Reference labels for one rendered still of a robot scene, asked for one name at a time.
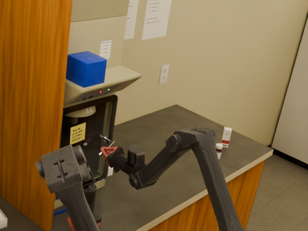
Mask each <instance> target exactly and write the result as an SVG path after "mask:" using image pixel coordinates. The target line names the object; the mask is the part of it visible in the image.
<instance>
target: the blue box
mask: <svg viewBox="0 0 308 231"><path fill-rule="evenodd" d="M106 63H107V59H105V58H103V57H101V56H98V55H96V54H94V53H92V52H89V51H84V52H79V53H74V54H69V55H68V56H67V66H66V79H67V80H69V81H71V82H73V83H75V84H77V85H79V86H81V87H83V88H86V87H90V86H93V85H97V84H101V83H104V82H105V71H106V67H107V66H106Z"/></svg>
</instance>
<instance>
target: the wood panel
mask: <svg viewBox="0 0 308 231"><path fill-rule="evenodd" d="M71 14H72V0H0V196H1V197H2V198H3V199H4V200H6V201H7V202H8V203H10V204H11V205H12V206H14V207H15V208H16V209H17V210H19V211H20V212H22V213H23V214H24V215H25V216H27V217H28V218H29V219H30V220H32V221H33V222H34V223H36V224H37V225H38V226H40V227H41V228H42V229H44V230H45V231H48V230H50V229H52V226H53V216H54V205H55V193H52V194H51V193H50V191H49V189H48V187H47V183H46V179H43V178H42V177H41V176H40V175H39V172H38V169H37V167H36V162H38V161H40V160H41V156H42V155H45V154H48V153H50V152H53V151H55V150H58V149H59V148H60V138H61V123H62V112H63V102H64V91H65V81H66V66H67V56H68V45H69V35H70V24H71Z"/></svg>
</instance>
